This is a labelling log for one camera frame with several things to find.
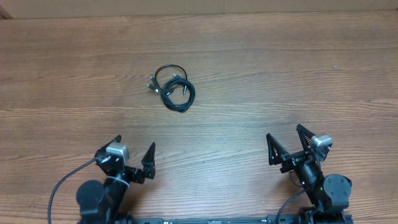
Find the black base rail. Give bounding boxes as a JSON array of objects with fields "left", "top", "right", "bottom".
[{"left": 124, "top": 213, "right": 354, "bottom": 224}]

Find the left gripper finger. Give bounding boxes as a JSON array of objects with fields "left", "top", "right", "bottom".
[
  {"left": 141, "top": 142, "right": 155, "bottom": 179},
  {"left": 98, "top": 134, "right": 122, "bottom": 152}
]

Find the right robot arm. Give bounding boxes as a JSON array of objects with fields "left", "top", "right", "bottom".
[{"left": 266, "top": 124, "right": 353, "bottom": 224}]

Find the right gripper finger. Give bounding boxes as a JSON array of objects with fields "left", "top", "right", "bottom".
[
  {"left": 266, "top": 133, "right": 289, "bottom": 166},
  {"left": 296, "top": 124, "right": 315, "bottom": 150}
]

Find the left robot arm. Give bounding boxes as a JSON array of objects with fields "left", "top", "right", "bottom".
[{"left": 76, "top": 135, "right": 155, "bottom": 224}]

